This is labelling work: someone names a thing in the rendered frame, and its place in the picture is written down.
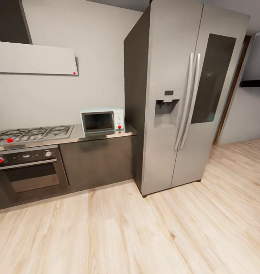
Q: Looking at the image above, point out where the microwave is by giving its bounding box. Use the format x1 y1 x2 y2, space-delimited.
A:
80 106 124 133

